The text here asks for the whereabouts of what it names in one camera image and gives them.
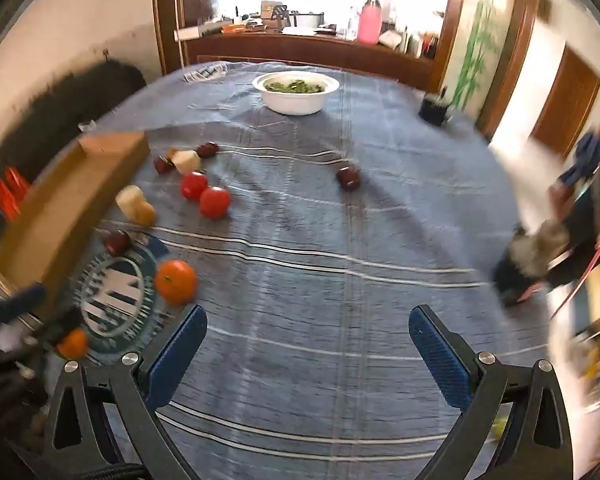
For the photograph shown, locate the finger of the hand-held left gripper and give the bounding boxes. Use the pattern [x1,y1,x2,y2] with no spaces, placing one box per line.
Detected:
[35,307,83,343]
[0,282,48,323]

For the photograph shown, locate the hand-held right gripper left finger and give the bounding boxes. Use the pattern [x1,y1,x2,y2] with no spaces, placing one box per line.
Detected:
[40,304,208,480]

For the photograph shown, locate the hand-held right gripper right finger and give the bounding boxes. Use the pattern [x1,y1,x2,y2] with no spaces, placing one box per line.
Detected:
[408,305,576,480]

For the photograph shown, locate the small orange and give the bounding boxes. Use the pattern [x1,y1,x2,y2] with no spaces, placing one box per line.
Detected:
[56,329,90,360]

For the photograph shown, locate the large orange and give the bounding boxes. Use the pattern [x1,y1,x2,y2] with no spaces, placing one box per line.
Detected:
[154,259,199,306]

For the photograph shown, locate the brown cardboard box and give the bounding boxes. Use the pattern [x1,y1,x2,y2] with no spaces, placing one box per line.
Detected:
[0,131,151,301]

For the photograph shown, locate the red tomato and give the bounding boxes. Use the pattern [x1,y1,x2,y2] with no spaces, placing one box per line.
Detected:
[180,171,209,201]
[199,186,232,220]

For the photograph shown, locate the red plastic bag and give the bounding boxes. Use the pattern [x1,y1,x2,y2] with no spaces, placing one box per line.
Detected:
[0,166,32,222]

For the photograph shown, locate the dark jacket with fur trim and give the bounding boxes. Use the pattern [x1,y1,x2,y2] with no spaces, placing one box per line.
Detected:
[492,142,600,308]

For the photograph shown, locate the blue plaid tablecloth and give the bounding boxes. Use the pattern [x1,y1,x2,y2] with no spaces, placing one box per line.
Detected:
[0,60,556,480]

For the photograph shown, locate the black sofa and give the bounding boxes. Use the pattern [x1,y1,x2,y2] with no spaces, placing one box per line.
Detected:
[0,61,147,231]

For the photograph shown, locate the black cup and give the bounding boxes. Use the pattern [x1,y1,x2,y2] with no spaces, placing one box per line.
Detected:
[418,91,452,126]

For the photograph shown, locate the blue cloth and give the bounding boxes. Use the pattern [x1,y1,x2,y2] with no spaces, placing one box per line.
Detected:
[557,130,600,186]

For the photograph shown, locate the brown wooden door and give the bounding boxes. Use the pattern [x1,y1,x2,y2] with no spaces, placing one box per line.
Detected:
[530,45,600,160]

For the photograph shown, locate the white bowl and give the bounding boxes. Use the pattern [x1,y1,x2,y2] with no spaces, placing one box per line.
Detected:
[252,72,340,115]

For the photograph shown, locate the green leafy vegetables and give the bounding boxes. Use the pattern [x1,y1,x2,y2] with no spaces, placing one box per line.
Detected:
[266,79,326,95]

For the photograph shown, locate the long white box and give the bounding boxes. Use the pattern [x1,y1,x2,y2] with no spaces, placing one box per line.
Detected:
[174,25,226,42]

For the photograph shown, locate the wooden window counter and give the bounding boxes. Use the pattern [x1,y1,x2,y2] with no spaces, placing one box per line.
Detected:
[180,30,448,92]

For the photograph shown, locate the pink water bottle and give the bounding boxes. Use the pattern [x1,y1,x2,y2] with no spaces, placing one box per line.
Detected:
[357,0,384,45]

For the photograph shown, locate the black stand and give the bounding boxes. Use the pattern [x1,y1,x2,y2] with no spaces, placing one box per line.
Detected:
[269,4,292,30]

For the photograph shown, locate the metal pot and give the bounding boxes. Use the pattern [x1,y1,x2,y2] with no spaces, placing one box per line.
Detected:
[290,10,327,28]

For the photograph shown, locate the bamboo wall decal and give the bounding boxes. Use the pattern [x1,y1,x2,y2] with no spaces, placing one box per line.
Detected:
[452,0,506,111]

